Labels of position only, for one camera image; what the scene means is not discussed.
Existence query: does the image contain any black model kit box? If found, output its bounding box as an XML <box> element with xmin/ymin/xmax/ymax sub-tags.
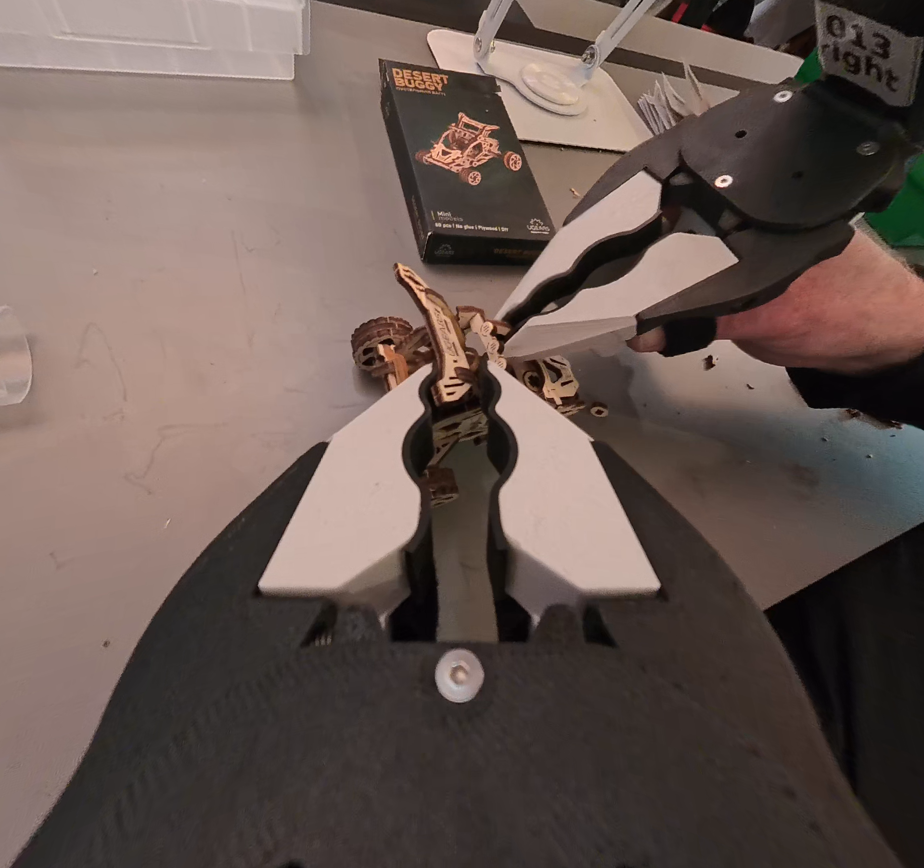
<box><xmin>378</xmin><ymin>58</ymin><xmax>555</xmax><ymax>266</ymax></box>

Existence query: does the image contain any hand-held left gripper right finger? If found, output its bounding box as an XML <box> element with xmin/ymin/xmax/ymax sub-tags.
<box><xmin>484</xmin><ymin>359</ymin><xmax>661</xmax><ymax>641</ymax></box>

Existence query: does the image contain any white instruction booklet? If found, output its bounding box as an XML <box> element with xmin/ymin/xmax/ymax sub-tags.
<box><xmin>639</xmin><ymin>63</ymin><xmax>712</xmax><ymax>136</ymax></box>

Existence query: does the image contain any person's black clothing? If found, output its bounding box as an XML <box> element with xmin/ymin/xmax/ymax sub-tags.
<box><xmin>765</xmin><ymin>522</ymin><xmax>924</xmax><ymax>868</ymax></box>

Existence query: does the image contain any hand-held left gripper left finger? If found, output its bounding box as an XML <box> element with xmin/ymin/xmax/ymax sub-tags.
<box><xmin>258</xmin><ymin>365</ymin><xmax>443</xmax><ymax>641</ymax></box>

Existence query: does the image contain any green plastic bin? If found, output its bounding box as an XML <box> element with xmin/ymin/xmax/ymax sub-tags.
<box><xmin>797</xmin><ymin>49</ymin><xmax>924</xmax><ymax>248</ymax></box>

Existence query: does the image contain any clear plastic piece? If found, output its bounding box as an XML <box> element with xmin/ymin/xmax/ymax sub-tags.
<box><xmin>0</xmin><ymin>305</ymin><xmax>34</xmax><ymax>407</ymax></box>

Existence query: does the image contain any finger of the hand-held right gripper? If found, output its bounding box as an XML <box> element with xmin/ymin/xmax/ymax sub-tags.
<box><xmin>504</xmin><ymin>231</ymin><xmax>742</xmax><ymax>360</ymax></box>
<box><xmin>497</xmin><ymin>171</ymin><xmax>665</xmax><ymax>329</ymax></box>

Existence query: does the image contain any person's right forearm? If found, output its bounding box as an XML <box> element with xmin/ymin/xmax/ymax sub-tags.
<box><xmin>787</xmin><ymin>348</ymin><xmax>924</xmax><ymax>429</ymax></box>

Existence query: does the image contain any person's right hand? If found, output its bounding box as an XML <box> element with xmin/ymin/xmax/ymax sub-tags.
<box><xmin>625</xmin><ymin>236</ymin><xmax>916</xmax><ymax>378</ymax></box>

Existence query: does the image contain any clear plastic storage box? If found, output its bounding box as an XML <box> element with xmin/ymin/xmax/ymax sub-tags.
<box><xmin>0</xmin><ymin>0</ymin><xmax>311</xmax><ymax>81</ymax></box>

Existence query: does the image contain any wooden buggy model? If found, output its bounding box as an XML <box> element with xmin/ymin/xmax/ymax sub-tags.
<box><xmin>351</xmin><ymin>263</ymin><xmax>589</xmax><ymax>507</ymax></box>

